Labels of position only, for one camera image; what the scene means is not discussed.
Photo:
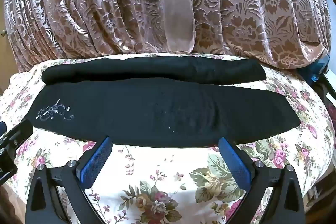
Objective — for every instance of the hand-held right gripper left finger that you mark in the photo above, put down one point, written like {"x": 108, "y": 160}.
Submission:
{"x": 94, "y": 161}

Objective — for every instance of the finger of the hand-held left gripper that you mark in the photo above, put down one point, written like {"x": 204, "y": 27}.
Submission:
{"x": 18, "y": 130}

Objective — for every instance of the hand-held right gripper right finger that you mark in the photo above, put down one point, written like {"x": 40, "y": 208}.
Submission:
{"x": 235, "y": 161}

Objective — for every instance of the black pants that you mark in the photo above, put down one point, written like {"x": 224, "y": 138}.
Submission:
{"x": 162, "y": 111}

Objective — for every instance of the floral bedsheet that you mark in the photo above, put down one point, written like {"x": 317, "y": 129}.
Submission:
{"x": 168, "y": 182}

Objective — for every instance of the wooden door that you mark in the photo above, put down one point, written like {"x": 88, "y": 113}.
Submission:
{"x": 2, "y": 29}

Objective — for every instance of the blue plastic object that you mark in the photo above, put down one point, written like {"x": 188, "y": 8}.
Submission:
{"x": 315, "y": 69}

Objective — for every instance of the brown floral patterned curtain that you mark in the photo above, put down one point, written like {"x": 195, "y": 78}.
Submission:
{"x": 78, "y": 3}

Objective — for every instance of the plain brown curtain sash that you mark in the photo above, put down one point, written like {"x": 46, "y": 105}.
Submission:
{"x": 177, "y": 3}

